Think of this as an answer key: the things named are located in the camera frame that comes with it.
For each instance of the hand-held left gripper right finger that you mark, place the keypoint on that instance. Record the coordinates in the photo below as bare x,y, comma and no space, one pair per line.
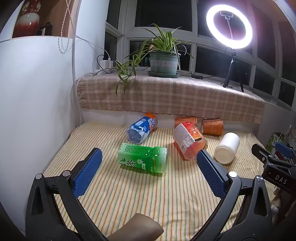
211,172

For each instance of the green carton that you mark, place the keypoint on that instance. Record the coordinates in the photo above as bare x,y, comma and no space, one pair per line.
274,141

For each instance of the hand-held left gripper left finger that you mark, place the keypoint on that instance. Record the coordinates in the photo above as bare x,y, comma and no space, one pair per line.
87,171

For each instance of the spider plant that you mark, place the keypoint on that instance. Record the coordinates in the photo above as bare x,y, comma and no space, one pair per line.
159,42

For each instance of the white plastic bottle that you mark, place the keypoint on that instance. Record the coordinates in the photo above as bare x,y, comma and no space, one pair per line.
226,148

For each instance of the black tripod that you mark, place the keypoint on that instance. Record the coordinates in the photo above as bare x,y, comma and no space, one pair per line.
232,64

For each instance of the green pot saucer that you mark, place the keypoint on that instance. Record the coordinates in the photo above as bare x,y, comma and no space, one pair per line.
161,75

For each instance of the blue labelled bottle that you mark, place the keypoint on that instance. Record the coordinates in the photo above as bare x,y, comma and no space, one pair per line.
141,128

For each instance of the red and white vase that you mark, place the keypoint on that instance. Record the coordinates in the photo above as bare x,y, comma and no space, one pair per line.
27,22

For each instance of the green flower pot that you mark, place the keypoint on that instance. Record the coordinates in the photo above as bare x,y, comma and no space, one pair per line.
164,62

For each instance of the dark bottle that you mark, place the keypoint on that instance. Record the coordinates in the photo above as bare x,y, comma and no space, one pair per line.
48,29

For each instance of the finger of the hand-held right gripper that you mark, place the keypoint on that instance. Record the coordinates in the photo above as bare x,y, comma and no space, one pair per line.
262,153
284,149

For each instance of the striped bed sheet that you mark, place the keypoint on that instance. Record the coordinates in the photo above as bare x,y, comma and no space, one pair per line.
138,197

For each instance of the green tea bottle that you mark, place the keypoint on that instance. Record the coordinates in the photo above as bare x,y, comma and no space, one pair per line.
141,158

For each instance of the plaid blanket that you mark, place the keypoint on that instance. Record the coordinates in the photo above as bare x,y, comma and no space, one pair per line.
175,97

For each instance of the white charger plug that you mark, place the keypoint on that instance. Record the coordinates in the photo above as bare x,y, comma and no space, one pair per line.
110,64
103,64

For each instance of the brown chair back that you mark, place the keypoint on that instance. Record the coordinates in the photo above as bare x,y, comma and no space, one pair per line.
141,228

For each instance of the black hub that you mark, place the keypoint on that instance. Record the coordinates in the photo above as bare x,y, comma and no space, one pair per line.
197,76

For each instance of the orange juice bottle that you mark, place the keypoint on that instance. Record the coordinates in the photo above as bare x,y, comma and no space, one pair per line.
188,139

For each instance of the orange paper cup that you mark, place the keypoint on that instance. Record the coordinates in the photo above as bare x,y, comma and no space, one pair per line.
185,121
212,127

